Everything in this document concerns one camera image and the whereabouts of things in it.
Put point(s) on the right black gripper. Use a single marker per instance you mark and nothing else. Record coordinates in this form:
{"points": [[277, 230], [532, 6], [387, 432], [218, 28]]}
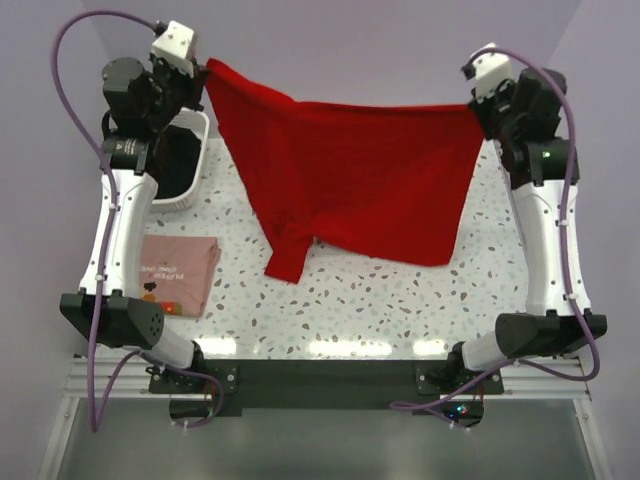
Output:
{"points": [[503, 89]]}

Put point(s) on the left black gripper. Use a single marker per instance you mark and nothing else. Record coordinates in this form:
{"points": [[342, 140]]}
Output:
{"points": [[195, 85]]}

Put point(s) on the red t shirt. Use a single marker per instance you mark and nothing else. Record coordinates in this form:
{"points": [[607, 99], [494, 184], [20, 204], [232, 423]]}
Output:
{"points": [[385, 182]]}

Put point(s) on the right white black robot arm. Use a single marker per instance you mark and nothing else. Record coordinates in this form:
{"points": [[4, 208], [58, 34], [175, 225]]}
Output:
{"points": [[558, 319]]}

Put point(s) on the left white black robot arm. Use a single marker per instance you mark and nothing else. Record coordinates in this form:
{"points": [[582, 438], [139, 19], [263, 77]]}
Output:
{"points": [[107, 307]]}

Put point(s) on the white plastic laundry basket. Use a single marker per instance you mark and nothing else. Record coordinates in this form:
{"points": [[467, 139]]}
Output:
{"points": [[199, 123]]}

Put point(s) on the black garment in basket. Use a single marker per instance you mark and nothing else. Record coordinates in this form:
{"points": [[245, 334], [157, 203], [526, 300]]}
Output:
{"points": [[179, 169]]}

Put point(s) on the folded pink t shirt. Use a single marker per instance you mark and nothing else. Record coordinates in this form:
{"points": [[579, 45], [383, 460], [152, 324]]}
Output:
{"points": [[177, 272]]}

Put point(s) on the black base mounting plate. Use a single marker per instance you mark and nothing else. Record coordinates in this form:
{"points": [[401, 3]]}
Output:
{"points": [[228, 387]]}

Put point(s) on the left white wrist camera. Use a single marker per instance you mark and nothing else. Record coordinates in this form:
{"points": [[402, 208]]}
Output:
{"points": [[176, 45]]}

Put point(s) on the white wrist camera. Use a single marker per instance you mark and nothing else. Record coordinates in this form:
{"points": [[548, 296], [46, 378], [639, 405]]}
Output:
{"points": [[488, 70], [176, 45]]}

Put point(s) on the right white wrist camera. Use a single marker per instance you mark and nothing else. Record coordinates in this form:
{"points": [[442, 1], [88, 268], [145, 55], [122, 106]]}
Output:
{"points": [[488, 70]]}

